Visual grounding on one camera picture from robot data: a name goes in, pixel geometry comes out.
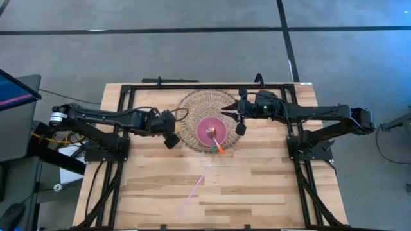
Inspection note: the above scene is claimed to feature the black floor cable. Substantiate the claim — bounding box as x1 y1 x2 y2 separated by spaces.
374 124 411 166

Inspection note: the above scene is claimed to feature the gold spoon orange handle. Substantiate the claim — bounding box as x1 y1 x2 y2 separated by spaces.
209 126 227 155

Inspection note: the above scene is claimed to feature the black computer mouse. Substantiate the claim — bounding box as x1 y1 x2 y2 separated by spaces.
0 202 26 231

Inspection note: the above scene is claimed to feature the black table frame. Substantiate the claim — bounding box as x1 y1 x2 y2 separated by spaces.
76 76 348 231

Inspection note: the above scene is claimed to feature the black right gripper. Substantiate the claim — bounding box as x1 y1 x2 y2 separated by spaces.
220 87 259 124

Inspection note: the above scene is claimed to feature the silver fork green handle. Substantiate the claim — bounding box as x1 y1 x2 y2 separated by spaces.
205 126 216 153

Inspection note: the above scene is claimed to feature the pink translucent straw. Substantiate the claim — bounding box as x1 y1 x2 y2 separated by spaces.
175 164 212 220

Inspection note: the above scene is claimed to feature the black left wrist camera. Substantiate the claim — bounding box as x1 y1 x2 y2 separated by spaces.
164 133 181 150

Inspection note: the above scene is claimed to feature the round woven placemat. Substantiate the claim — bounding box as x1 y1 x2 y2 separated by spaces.
175 89 242 155

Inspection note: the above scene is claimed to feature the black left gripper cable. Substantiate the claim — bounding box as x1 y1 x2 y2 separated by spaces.
141 105 189 123

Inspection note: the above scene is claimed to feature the pink round plate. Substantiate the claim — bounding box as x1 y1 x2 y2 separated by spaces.
195 116 228 149

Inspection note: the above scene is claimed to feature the monitor with blue screen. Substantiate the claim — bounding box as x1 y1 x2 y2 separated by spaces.
0 68 43 112

